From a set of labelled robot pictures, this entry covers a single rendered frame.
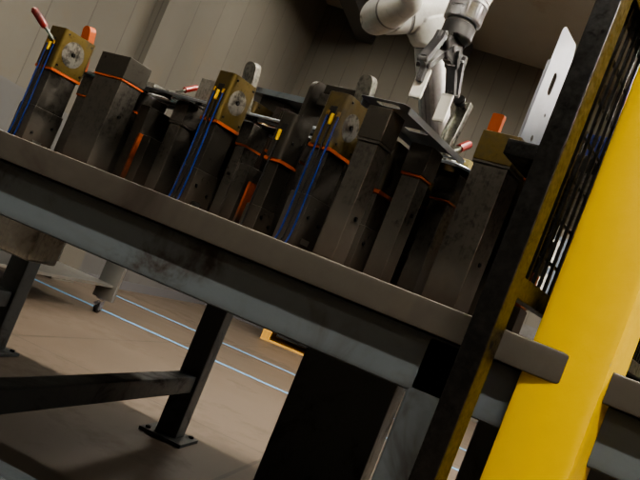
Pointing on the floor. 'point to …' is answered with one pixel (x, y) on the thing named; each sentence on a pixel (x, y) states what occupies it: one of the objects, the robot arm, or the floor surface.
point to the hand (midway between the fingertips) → (428, 105)
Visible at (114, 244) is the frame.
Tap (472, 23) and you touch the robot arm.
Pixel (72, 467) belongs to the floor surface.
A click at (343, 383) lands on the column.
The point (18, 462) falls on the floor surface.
